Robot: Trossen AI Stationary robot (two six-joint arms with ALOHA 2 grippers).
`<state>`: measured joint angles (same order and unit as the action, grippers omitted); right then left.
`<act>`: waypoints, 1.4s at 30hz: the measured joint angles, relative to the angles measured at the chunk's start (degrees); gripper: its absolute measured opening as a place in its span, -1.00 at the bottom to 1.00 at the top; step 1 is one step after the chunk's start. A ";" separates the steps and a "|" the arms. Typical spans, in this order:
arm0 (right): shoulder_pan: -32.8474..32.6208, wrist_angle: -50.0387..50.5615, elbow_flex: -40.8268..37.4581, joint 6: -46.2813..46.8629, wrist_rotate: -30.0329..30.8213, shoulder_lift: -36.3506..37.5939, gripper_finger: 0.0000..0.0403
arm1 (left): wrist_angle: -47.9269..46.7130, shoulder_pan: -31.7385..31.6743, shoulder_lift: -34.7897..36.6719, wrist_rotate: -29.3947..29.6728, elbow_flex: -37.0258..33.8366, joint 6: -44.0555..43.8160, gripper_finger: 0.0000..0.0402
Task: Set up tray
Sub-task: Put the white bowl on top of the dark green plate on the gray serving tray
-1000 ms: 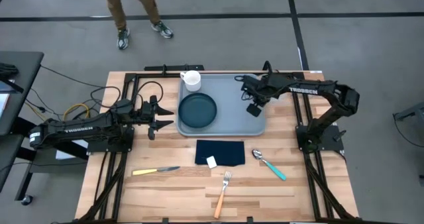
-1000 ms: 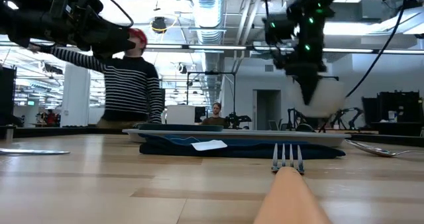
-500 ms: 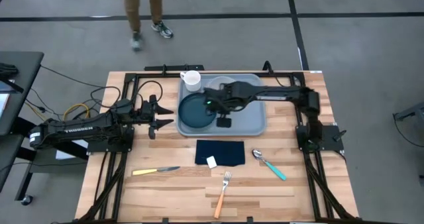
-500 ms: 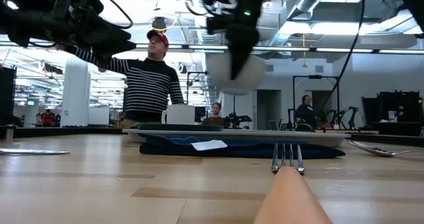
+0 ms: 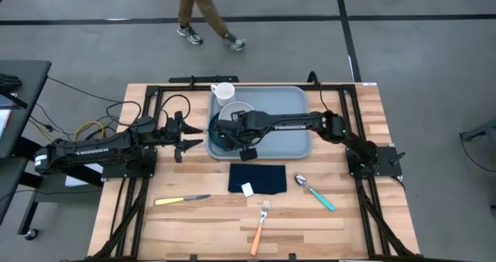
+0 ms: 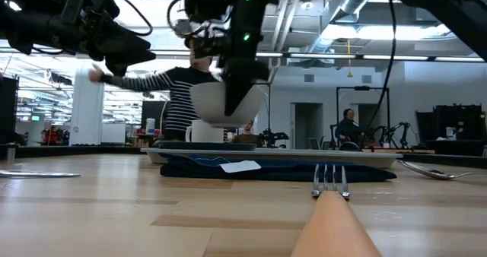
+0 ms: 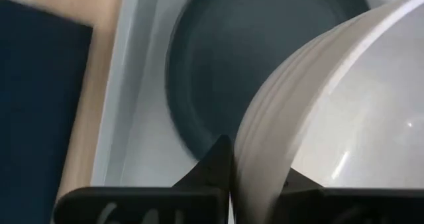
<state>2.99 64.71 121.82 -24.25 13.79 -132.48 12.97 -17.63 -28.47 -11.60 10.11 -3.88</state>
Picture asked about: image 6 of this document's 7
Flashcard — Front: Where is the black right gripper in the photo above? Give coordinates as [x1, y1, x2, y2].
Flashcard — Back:
[217, 39, 272, 118]

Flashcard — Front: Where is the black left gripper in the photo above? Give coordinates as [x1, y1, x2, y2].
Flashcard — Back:
[56, 0, 158, 78]

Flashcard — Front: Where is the white bowl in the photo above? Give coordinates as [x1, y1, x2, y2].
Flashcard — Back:
[189, 81, 267, 129]

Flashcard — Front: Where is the white mug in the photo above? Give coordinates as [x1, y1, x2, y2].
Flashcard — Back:
[185, 119, 225, 144]

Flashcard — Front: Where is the dark teal plate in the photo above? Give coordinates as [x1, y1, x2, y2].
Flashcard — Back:
[158, 141, 258, 152]

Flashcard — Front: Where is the navy cloth napkin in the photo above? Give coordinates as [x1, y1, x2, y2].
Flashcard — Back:
[159, 153, 398, 183]

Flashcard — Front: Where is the yellow-handled knife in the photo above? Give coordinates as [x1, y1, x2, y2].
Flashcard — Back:
[0, 169, 82, 179]

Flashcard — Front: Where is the orange-handled fork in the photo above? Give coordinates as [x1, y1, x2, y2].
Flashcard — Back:
[291, 163, 384, 257]

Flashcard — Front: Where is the teal-handled spoon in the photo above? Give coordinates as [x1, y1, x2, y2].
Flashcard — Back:
[397, 159, 487, 181]

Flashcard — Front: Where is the grey plastic tray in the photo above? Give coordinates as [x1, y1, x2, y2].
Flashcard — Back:
[140, 147, 404, 170]

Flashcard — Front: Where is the person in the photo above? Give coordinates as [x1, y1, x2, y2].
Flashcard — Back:
[334, 107, 363, 147]
[88, 36, 226, 142]
[231, 119, 263, 144]

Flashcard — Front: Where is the black monitor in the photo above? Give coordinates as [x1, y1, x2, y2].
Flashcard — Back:
[141, 100, 168, 131]

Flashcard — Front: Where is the white pillar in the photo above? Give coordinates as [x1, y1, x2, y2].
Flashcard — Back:
[68, 68, 105, 147]

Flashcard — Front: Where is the whiteboard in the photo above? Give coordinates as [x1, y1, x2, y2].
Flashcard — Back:
[100, 122, 127, 144]

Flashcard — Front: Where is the long ceiling light strip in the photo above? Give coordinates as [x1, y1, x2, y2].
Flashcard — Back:
[289, 52, 357, 60]
[361, 54, 429, 62]
[434, 56, 485, 63]

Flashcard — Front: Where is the black cabinet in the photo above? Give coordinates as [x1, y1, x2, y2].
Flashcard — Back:
[415, 103, 487, 157]
[0, 76, 20, 146]

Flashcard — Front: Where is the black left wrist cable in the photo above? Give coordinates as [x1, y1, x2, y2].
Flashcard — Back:
[87, 0, 154, 37]

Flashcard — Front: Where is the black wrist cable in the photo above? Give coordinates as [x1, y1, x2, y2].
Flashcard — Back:
[167, 0, 191, 36]
[87, 0, 154, 37]

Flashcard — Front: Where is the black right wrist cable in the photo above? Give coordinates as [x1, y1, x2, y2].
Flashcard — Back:
[167, 0, 191, 36]

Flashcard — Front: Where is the black metal table frame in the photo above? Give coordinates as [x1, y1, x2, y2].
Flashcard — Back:
[0, 144, 487, 171]

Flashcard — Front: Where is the yellow hanging cord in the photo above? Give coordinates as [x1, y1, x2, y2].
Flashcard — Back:
[345, 39, 353, 78]

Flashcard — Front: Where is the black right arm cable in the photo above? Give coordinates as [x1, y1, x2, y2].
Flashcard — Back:
[363, 0, 397, 136]

